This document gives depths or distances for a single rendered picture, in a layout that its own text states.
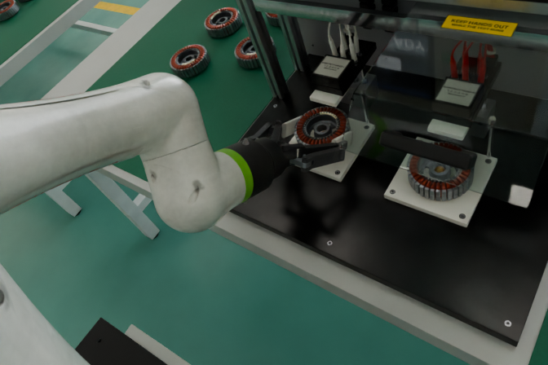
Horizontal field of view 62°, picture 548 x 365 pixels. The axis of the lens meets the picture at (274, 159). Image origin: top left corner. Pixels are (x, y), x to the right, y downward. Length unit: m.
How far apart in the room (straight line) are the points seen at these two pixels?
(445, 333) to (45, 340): 0.60
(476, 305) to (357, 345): 0.84
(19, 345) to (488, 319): 0.63
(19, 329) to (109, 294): 1.71
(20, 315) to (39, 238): 2.11
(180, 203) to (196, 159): 0.06
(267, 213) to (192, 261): 1.00
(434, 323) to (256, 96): 0.68
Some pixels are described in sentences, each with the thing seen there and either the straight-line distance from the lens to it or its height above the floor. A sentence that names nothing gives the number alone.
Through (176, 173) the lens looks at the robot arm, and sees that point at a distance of 0.63.
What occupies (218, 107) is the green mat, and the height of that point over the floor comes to 0.75.
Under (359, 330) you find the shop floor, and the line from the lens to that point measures 1.59.
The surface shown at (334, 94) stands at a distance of 0.91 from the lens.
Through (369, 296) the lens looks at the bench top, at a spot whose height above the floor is 0.75.
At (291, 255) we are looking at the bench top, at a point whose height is 0.75.
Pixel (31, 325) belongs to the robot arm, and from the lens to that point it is 0.32.
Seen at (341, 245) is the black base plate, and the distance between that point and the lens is 0.83.
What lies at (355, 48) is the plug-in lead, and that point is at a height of 0.91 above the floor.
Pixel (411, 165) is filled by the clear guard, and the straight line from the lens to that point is 0.61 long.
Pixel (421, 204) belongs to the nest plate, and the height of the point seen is 0.78.
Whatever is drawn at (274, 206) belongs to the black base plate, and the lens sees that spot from 0.91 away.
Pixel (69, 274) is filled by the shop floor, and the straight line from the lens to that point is 2.18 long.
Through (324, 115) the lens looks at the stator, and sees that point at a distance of 0.94.
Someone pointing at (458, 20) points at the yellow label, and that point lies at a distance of 0.73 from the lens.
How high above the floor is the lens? 1.50
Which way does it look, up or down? 48 degrees down
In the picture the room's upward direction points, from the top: 24 degrees counter-clockwise
